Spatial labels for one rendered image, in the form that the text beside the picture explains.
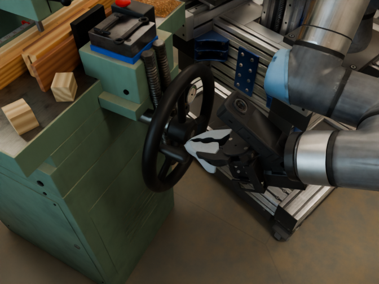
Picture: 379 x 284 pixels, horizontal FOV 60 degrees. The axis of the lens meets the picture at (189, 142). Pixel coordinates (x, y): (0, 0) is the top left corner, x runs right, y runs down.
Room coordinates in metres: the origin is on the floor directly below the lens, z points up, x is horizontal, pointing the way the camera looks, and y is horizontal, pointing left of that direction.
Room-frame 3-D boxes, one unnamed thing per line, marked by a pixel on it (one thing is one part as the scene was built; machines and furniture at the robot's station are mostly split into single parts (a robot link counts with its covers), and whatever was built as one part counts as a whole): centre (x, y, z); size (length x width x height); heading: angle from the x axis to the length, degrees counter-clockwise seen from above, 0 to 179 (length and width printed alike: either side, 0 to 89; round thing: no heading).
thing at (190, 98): (0.77, 0.01, 0.65); 0.06 x 0.04 x 0.08; 152
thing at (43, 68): (0.61, 0.23, 0.93); 0.24 x 0.01 x 0.06; 152
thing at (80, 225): (0.69, 0.42, 0.35); 0.58 x 0.45 x 0.71; 62
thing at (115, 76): (0.59, 0.13, 0.91); 0.15 x 0.14 x 0.09; 152
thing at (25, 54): (0.64, 0.27, 0.93); 0.20 x 0.02 x 0.06; 152
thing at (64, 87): (0.49, 0.24, 0.92); 0.04 x 0.03 x 0.04; 2
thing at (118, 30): (0.59, 0.12, 0.99); 0.13 x 0.11 x 0.06; 152
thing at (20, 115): (0.41, 0.30, 0.92); 0.04 x 0.04 x 0.04; 41
